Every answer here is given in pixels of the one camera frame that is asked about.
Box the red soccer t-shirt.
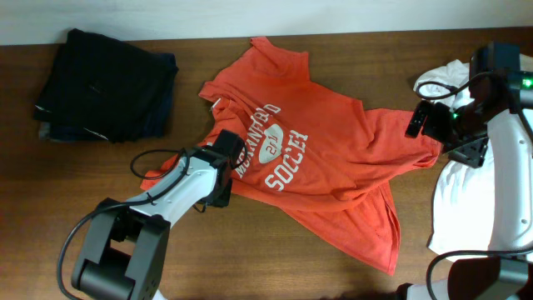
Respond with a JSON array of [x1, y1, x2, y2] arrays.
[[140, 35, 442, 277]]

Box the white t-shirt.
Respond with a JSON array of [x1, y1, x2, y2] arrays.
[[413, 60, 495, 254]]

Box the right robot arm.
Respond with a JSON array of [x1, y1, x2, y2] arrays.
[[396, 42, 532, 299]]

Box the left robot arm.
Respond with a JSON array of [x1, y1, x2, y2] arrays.
[[66, 130, 247, 300]]

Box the folded black garment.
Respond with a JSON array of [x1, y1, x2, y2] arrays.
[[34, 29, 178, 143]]

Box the folded navy blue garment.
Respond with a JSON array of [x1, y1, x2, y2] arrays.
[[37, 52, 179, 143]]

